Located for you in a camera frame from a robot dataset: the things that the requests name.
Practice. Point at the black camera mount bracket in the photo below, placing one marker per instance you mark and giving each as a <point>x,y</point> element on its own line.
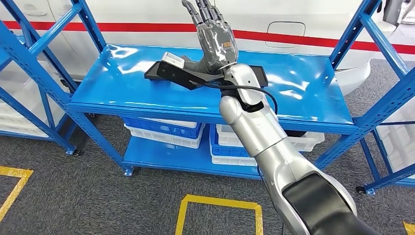
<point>181,76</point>

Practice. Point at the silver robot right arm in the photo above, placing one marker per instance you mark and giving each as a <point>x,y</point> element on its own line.
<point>259,129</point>

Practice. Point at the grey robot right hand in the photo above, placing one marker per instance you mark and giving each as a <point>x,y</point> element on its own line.
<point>215,42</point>

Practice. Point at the red barrier belt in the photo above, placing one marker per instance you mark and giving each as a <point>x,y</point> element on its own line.
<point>324,41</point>
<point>97,26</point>

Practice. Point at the long black plastic part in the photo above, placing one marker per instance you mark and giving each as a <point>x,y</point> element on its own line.
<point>259,76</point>

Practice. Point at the black item in crate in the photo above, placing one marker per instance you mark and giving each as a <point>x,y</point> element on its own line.
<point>295,133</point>

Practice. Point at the grey metal post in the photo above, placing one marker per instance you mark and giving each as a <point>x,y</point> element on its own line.
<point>392,13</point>

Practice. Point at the yellow floor tape square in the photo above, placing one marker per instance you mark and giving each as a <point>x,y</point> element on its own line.
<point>20,188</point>
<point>220,201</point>
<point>410,227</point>

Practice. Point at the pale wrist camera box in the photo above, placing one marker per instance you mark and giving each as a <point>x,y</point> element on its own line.
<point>172,60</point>

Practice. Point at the blue metal shelf rack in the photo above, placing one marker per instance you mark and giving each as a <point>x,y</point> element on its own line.
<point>194,97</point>
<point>35,120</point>
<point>368,162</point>

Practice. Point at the white car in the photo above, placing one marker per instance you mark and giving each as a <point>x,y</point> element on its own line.
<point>146,13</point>

